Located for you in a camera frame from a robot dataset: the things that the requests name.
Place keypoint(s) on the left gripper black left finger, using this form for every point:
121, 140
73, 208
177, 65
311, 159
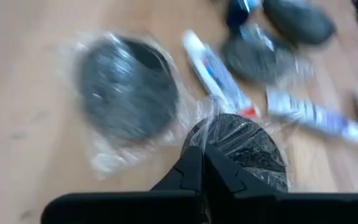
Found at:
188, 174

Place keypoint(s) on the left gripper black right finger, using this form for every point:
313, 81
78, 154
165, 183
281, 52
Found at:
219, 177

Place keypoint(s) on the black item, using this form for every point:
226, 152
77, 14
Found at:
247, 140
126, 93
256, 59

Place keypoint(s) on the dark grey plastic bottle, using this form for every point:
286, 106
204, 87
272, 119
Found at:
300, 21

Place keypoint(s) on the white toothpaste tube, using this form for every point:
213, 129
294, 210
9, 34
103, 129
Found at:
216, 74
312, 115

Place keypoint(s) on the dark blue bottle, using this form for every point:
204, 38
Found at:
238, 14

